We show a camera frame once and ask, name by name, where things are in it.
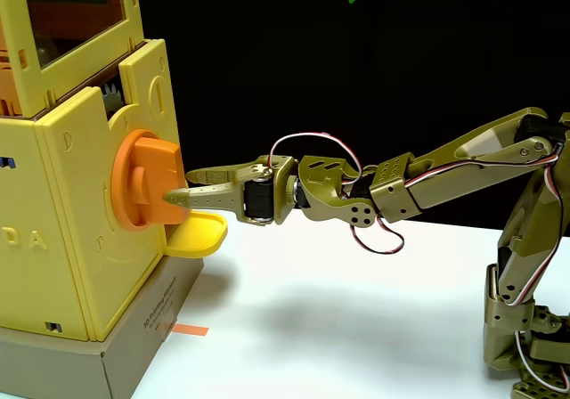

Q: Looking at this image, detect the orange vending machine knob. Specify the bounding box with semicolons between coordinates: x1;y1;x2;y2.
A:
110;128;192;232

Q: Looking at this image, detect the yellow toy vending machine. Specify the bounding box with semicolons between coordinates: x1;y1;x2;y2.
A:
0;0;181;343

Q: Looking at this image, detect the yellow dispensing tray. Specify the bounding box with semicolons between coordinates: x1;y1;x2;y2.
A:
163;211;229;258

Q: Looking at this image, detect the orange tape strip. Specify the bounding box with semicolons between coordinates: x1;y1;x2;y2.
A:
172;322;210;338

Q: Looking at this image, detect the grey plastic gear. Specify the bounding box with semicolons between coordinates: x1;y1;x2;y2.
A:
102;82;126;116

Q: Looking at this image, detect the brown cardboard box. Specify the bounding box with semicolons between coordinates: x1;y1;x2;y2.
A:
0;254;206;399

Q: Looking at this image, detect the red white black servo cable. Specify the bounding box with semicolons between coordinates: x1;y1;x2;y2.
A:
268;131;363;183

